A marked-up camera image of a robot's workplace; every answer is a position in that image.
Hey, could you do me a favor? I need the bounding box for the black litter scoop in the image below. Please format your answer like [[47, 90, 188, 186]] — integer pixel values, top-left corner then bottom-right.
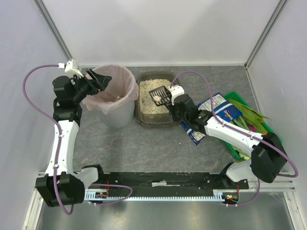
[[149, 86, 171, 106]]

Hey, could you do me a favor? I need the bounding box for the litter clump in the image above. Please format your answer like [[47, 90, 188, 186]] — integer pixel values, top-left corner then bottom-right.
[[153, 96, 161, 102]]

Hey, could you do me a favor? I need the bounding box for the grey litter box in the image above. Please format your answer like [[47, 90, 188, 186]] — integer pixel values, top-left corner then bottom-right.
[[135, 70, 179, 127]]

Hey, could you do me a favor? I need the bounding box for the grey bin with pink bag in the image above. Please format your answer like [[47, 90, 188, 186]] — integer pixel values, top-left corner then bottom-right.
[[82, 64, 139, 128]]

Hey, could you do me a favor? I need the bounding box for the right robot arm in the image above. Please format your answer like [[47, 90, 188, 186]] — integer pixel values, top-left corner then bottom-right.
[[165, 94, 287, 183]]

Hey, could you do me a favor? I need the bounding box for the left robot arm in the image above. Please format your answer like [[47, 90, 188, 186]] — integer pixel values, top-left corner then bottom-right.
[[35, 69, 112, 207]]

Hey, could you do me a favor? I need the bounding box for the blue Doritos chip bag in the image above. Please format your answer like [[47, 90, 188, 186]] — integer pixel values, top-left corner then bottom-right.
[[181, 92, 242, 146]]

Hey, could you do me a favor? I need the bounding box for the green vegetable tray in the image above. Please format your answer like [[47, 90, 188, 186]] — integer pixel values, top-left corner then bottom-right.
[[224, 91, 273, 161]]

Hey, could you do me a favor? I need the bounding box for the green leafy vegetable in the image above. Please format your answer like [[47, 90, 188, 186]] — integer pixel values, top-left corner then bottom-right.
[[228, 99, 268, 133]]

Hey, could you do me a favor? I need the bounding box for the purple onion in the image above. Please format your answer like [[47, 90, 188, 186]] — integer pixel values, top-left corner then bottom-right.
[[247, 125, 257, 132]]

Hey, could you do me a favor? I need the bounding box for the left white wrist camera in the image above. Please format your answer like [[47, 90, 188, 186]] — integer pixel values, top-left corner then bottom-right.
[[58, 58, 84, 78]]

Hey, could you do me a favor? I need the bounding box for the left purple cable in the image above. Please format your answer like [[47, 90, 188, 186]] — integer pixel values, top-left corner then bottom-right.
[[23, 64, 74, 216]]

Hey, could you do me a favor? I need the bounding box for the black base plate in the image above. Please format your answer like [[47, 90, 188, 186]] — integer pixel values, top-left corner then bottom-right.
[[96, 172, 249, 197]]

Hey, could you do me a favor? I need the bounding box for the grey slotted cable duct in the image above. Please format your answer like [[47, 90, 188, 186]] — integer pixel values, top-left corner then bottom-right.
[[84, 189, 234, 203]]

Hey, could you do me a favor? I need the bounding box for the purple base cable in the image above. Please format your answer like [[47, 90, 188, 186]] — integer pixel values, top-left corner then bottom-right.
[[89, 184, 134, 207]]

